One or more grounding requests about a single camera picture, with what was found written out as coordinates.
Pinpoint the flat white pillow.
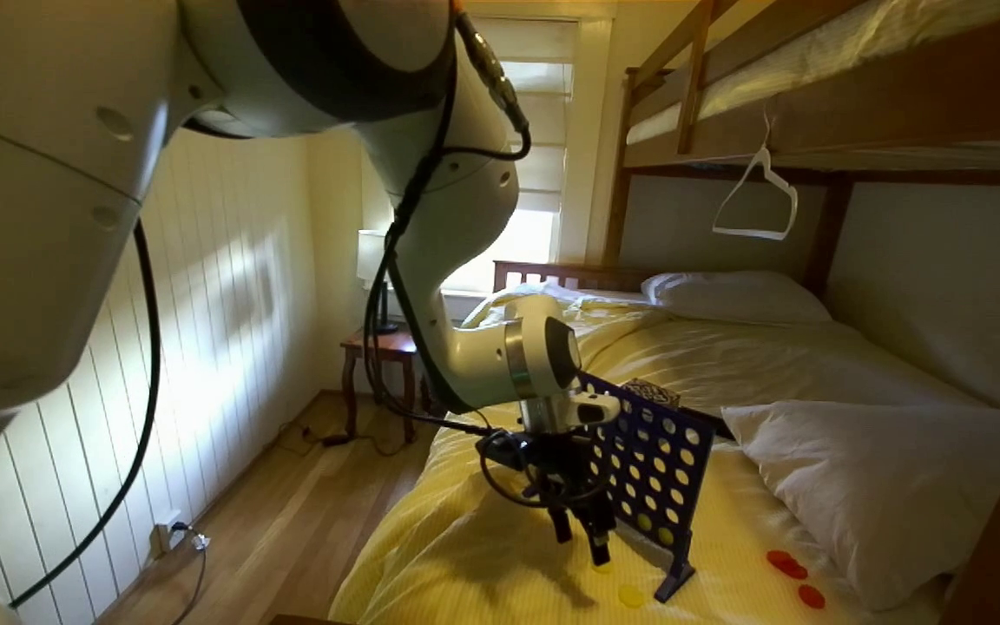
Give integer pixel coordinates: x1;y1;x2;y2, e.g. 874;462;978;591
637;266;836;328

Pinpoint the blue connect four grid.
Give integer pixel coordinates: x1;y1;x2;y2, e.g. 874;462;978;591
569;369;735;607

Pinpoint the white plastic clothes hanger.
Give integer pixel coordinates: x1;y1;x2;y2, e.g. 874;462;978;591
708;110;805;247

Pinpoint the black hanging robot cable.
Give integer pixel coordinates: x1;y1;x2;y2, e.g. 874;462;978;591
7;220;166;610

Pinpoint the white table lamp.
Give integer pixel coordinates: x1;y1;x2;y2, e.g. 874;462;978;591
355;223;401;335

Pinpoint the upper bunk mattress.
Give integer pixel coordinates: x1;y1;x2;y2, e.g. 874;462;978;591
622;0;1000;148

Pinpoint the white window blind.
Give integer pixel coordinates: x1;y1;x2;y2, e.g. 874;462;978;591
442;14;588;296

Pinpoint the yellow bed sheet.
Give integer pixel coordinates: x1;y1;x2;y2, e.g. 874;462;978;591
325;289;988;625

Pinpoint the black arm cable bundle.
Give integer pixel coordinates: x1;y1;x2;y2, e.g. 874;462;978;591
358;0;533;444

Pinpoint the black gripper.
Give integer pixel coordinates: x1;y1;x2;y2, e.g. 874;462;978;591
480;424;622;568

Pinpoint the wooden bunk bed frame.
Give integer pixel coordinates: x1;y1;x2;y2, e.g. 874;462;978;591
488;0;1000;625

